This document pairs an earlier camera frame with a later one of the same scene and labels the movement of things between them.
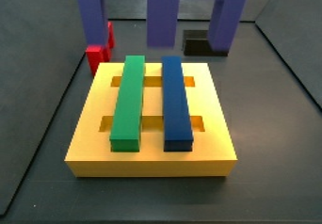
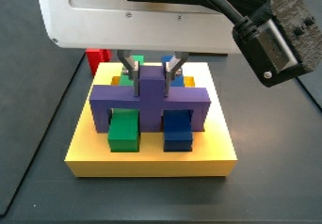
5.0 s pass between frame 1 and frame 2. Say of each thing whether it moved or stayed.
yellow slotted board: stayed
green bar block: stayed
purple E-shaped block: moved
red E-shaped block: stayed
